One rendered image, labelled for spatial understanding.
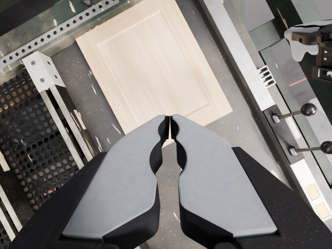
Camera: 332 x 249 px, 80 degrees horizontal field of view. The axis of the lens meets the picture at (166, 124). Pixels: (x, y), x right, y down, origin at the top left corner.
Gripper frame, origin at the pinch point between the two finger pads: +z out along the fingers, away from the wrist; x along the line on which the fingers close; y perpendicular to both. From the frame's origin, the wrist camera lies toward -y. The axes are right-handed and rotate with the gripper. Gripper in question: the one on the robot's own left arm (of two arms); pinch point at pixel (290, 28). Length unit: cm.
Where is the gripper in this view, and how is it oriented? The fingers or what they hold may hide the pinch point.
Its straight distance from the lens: 50.8
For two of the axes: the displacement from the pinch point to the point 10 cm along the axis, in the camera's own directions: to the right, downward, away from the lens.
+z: -2.4, -4.2, 8.7
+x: 9.2, -3.8, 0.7
